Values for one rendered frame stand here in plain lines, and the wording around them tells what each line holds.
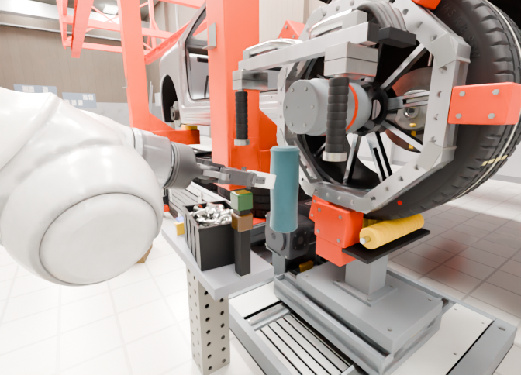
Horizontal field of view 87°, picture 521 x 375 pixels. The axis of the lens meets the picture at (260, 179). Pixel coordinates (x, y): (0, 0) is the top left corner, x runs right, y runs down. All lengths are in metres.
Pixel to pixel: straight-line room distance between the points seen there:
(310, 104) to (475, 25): 0.35
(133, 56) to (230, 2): 1.93
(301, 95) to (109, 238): 0.57
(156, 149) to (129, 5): 2.78
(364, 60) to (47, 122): 0.47
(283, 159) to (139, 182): 0.62
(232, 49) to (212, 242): 0.75
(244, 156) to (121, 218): 1.01
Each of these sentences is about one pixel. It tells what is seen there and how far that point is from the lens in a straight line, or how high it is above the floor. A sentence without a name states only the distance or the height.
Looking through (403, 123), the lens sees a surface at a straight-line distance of 1.26.
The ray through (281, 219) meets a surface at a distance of 0.85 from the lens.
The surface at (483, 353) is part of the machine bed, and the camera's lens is 1.28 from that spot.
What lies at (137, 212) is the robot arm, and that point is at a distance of 0.20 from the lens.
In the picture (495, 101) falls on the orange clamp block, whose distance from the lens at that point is 0.64.
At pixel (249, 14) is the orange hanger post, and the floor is 1.21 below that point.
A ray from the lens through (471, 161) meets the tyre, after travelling 0.74.
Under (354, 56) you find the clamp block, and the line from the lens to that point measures 0.54.
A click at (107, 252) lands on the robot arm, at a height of 0.74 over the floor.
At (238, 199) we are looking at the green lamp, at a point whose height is 0.65.
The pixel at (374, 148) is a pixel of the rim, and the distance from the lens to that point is 0.87.
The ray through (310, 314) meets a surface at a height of 0.14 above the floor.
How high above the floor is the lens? 0.83
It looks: 13 degrees down
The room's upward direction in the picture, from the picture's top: straight up
